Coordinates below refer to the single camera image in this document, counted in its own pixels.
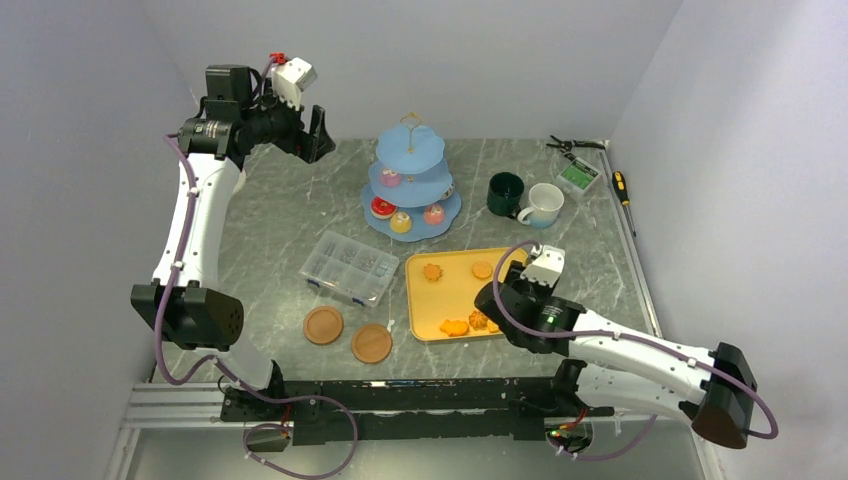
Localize brown round coaster left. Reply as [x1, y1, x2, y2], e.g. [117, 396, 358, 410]
[303, 306, 344, 345]

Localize yellow cupcake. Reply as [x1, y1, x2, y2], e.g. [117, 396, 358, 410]
[389, 211, 413, 234]

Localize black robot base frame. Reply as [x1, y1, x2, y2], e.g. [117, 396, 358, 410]
[220, 377, 613, 446]

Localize white chocolate drizzle donut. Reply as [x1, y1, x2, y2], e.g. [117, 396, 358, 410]
[440, 184, 455, 201]

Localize blue three-tier cake stand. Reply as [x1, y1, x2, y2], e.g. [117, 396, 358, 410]
[360, 112, 462, 243]

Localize dark green mug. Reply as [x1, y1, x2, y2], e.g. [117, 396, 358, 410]
[486, 172, 525, 219]

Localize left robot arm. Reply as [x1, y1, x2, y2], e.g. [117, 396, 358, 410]
[130, 54, 335, 420]

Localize yellow serving tray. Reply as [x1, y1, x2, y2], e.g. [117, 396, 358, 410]
[405, 247, 507, 342]

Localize yellow black screwdriver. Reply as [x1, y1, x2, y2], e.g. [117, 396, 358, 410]
[612, 171, 637, 238]

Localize purple cupcake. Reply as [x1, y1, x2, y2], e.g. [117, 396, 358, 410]
[379, 168, 403, 188]

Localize black pliers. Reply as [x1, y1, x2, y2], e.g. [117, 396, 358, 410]
[545, 135, 607, 155]

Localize red donut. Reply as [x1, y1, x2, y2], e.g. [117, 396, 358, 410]
[370, 196, 398, 220]

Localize green label plastic box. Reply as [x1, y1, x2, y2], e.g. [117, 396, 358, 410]
[554, 154, 603, 201]

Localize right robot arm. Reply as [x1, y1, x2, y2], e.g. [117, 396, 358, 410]
[474, 255, 757, 449]

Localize clear plastic screw box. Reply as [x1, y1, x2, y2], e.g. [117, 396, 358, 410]
[300, 231, 400, 307]

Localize brown round coaster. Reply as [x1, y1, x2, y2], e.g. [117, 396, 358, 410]
[303, 306, 344, 345]
[351, 324, 393, 364]

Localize aluminium rail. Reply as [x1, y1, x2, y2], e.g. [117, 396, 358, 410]
[123, 376, 706, 429]

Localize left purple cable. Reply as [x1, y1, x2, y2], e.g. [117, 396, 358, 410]
[153, 59, 360, 479]

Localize purple cable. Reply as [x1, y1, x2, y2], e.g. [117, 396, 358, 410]
[490, 239, 780, 464]
[153, 59, 360, 479]

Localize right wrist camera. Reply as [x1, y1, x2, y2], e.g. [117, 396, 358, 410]
[520, 245, 565, 288]

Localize brown round coaster right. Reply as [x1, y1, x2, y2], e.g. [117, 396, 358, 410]
[351, 324, 393, 364]

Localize white mug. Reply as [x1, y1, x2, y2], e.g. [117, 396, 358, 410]
[516, 183, 565, 229]

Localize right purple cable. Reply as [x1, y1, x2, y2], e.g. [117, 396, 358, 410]
[490, 239, 780, 464]

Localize flower shaped orange cookie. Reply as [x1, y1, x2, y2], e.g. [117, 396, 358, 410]
[422, 263, 443, 282]

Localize round orange biscuit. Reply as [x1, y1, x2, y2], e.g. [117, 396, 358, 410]
[471, 261, 493, 280]

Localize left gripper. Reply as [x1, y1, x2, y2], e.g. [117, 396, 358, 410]
[241, 79, 335, 163]

